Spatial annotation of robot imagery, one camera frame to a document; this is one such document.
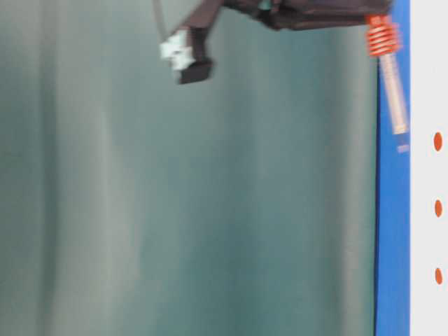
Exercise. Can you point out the black gripper finger holding iron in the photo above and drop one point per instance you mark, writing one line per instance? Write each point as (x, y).
(306, 15)

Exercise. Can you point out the black gripper finger with teal pads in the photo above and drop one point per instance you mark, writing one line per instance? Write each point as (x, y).
(185, 49)

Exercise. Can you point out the white base board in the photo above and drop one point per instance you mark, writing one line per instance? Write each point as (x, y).
(428, 215)

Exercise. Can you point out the blue foam table mat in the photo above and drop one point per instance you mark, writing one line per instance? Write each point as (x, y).
(392, 260)

